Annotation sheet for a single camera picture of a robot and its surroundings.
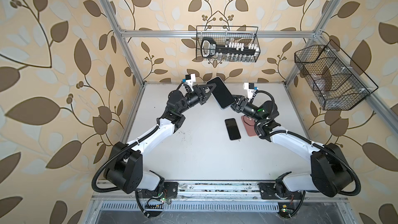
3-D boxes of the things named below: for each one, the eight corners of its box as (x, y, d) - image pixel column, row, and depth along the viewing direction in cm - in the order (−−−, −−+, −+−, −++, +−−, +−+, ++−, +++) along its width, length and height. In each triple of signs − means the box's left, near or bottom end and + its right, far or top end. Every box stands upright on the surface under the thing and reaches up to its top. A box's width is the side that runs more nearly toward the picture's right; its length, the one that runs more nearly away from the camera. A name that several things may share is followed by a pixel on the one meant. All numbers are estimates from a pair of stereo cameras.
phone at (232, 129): (229, 140, 93) (230, 138, 92) (224, 120, 102) (225, 118, 101) (240, 139, 94) (241, 137, 92) (234, 119, 103) (235, 117, 101)
